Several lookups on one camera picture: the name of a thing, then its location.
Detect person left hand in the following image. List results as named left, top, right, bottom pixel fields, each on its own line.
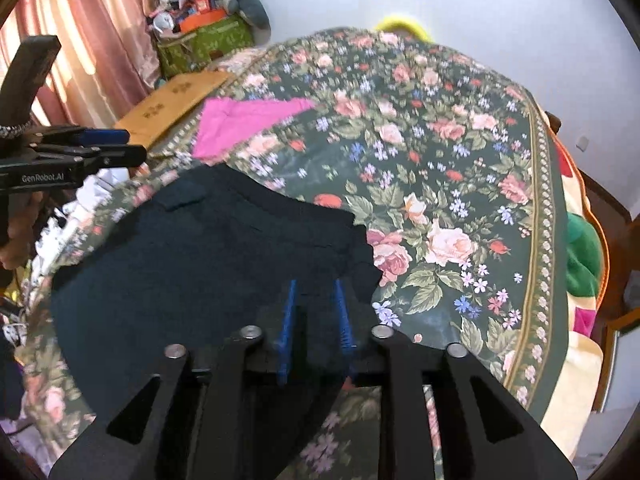
left=1, top=192, right=44, bottom=271

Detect floral green bedspread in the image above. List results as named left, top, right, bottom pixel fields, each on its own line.
left=18, top=28, right=568, bottom=458

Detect yellow fleece blanket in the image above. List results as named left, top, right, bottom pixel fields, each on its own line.
left=542, top=112, right=610, bottom=460

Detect yellow foam headboard arch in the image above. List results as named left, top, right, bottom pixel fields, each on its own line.
left=374, top=16, right=433, bottom=42

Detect bamboo lap desk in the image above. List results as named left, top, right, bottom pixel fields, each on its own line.
left=115, top=70, right=230, bottom=148

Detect black pants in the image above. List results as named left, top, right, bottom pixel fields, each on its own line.
left=49, top=162, right=384, bottom=480

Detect orange box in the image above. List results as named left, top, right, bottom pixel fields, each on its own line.
left=179, top=9, right=228, bottom=34

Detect pink striped curtain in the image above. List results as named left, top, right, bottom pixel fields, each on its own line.
left=1, top=0, right=160, bottom=127

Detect green fabric storage bin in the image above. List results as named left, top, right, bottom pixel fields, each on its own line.
left=156, top=15, right=254, bottom=79

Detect pink folded cloth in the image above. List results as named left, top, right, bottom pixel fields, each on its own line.
left=192, top=98, right=314, bottom=158

